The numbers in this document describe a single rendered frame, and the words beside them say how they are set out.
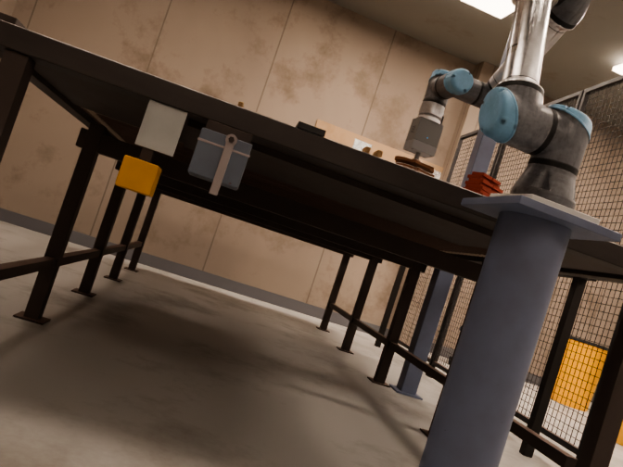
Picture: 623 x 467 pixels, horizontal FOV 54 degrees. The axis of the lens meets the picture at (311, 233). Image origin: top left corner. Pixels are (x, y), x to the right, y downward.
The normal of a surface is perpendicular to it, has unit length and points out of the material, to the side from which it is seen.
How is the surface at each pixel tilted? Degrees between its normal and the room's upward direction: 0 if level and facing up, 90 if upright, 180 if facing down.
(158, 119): 90
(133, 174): 90
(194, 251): 90
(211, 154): 90
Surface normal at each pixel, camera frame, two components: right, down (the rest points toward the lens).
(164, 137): 0.15, 0.01
